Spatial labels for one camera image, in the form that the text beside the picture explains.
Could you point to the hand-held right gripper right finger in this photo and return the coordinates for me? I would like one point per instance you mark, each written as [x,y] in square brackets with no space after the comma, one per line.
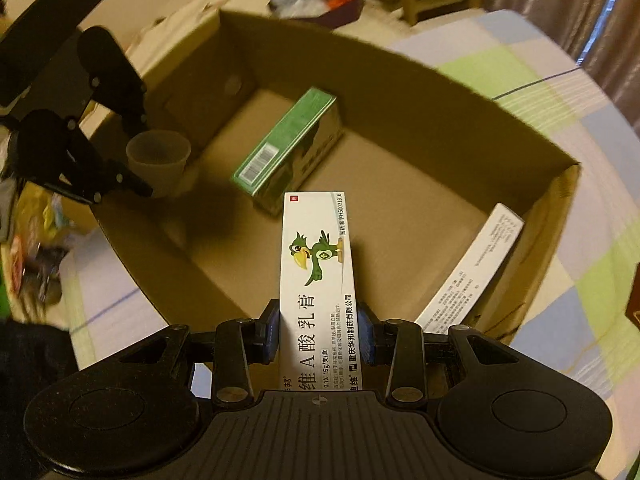
[366,336]

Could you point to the white ointment box parrot print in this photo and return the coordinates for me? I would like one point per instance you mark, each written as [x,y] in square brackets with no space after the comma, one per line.
[315,265]

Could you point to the striped curtain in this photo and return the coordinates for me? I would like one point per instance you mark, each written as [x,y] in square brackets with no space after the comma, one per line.
[575,5]

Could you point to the checked pastel tablecloth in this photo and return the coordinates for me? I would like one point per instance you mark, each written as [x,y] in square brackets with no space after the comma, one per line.
[575,90]

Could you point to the brown cardboard box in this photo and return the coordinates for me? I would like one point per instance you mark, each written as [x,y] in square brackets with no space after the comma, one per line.
[410,125]

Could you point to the colourful clutter pile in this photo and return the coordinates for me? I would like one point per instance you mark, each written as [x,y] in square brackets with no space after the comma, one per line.
[40,240]

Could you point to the translucent plastic cup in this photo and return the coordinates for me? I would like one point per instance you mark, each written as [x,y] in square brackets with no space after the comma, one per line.
[157,160]

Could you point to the white box with small print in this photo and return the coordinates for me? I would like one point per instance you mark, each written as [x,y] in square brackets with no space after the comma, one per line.
[480,270]

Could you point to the purple basket with orange contents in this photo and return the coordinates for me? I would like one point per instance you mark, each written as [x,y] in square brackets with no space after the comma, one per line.
[342,5]

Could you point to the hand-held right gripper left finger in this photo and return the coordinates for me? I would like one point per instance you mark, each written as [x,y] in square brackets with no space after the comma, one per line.
[269,335]

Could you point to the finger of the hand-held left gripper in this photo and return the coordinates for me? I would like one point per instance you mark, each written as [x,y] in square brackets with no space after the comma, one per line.
[65,155]
[112,75]

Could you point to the green medicine box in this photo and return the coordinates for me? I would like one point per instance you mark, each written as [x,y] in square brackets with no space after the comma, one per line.
[285,150]

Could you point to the red-brown patterned box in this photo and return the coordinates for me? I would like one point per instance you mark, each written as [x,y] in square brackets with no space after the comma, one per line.
[633,319]

